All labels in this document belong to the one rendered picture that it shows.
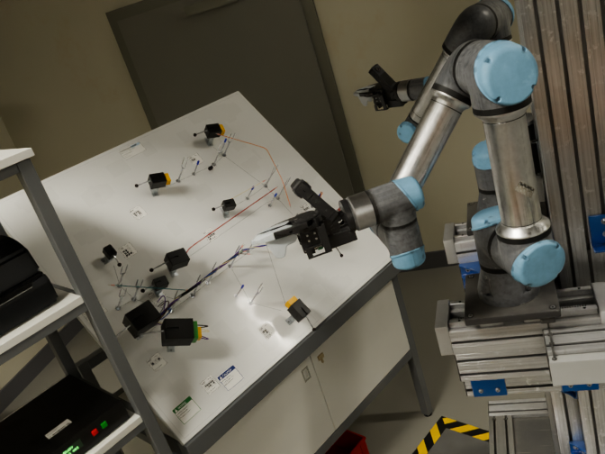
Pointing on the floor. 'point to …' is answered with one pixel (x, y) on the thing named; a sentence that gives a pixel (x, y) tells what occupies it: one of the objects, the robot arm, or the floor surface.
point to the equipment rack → (40, 323)
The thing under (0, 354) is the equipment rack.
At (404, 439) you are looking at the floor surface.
